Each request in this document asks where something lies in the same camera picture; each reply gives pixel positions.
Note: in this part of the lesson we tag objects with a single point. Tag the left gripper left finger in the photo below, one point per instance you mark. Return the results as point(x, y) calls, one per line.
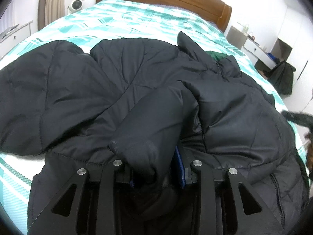
point(87, 203)

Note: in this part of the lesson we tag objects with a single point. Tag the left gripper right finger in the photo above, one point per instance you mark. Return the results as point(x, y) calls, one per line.
point(224, 202)

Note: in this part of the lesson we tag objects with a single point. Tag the black puffer jacket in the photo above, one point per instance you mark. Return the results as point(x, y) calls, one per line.
point(143, 137)

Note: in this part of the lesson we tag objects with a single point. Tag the black gripper tip at edge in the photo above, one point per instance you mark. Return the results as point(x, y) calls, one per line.
point(299, 118)

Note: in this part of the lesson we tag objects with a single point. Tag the white desk with drawers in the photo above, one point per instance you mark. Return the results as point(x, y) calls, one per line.
point(258, 55)

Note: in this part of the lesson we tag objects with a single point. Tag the teal plaid bed sheet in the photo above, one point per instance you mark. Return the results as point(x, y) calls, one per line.
point(127, 19)

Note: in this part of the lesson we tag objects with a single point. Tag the white drawer cabinet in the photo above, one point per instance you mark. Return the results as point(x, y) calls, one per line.
point(13, 36)

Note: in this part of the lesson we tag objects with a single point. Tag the beige curtain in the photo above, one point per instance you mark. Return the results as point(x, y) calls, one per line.
point(49, 11)

